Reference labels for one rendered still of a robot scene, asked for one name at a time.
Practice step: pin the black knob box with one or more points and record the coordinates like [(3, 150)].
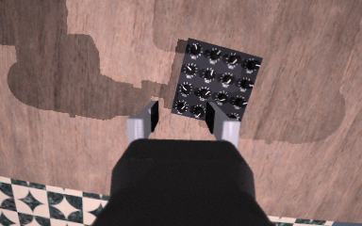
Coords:
[(197, 84)]

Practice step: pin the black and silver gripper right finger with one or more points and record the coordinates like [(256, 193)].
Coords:
[(220, 125)]

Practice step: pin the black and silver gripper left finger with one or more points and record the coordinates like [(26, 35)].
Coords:
[(143, 124)]

